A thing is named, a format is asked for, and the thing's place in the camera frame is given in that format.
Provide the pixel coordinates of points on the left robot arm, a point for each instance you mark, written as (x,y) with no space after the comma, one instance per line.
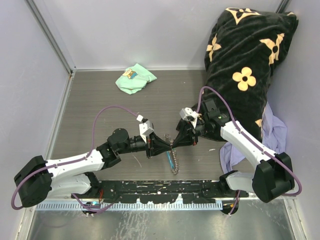
(40,178)

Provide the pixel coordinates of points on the blue handled key ring organizer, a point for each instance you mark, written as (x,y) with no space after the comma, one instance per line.
(172,156)

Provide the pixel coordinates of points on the mint green cloth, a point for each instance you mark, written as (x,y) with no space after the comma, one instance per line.
(134,79)

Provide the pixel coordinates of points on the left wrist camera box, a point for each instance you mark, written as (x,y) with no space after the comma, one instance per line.
(145,129)

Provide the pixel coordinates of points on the black floral blanket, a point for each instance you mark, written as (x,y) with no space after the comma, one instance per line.
(244,48)

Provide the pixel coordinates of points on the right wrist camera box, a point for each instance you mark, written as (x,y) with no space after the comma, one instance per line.
(187,114)

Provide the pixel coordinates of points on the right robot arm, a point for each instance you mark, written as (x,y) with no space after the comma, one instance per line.
(272,175)

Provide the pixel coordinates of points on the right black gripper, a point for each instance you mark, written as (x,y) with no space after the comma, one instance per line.
(187,136)

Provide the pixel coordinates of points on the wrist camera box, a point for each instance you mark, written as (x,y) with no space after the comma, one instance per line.
(145,129)
(187,114)

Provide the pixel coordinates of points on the lavender cloth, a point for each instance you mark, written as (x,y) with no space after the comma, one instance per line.
(274,133)

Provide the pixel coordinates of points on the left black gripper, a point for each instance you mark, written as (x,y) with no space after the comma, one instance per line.
(155,145)

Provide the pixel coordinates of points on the aluminium corner post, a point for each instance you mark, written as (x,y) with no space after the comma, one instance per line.
(47,25)

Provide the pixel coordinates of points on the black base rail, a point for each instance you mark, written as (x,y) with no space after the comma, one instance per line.
(157,191)

